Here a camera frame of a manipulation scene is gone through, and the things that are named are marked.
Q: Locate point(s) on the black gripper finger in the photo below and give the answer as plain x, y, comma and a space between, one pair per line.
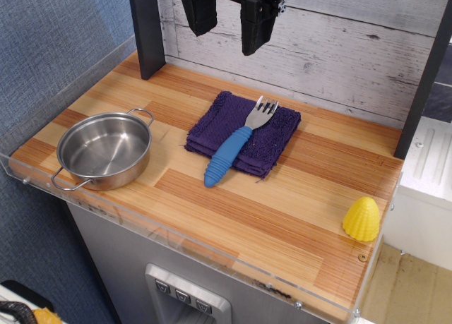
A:
257, 19
201, 15

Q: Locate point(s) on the yellow toy corn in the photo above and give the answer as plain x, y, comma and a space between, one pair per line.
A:
362, 220

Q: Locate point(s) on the stainless steel pan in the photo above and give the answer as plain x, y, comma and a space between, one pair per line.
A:
106, 151

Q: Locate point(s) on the purple folded towel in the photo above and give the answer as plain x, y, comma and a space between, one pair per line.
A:
222, 129

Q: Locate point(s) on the grey toy fridge cabinet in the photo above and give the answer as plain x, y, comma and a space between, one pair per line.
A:
123, 267

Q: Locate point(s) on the silver dispenser button panel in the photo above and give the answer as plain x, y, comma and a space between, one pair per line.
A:
185, 297

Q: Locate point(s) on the yellow black object corner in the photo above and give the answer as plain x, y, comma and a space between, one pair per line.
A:
18, 312

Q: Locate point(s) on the left dark post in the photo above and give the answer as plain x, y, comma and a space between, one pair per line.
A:
148, 35

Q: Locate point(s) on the blue handled metal fork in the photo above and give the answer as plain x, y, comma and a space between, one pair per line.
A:
224, 157

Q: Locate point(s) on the clear acrylic guard rail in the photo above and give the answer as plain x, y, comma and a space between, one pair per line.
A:
282, 235

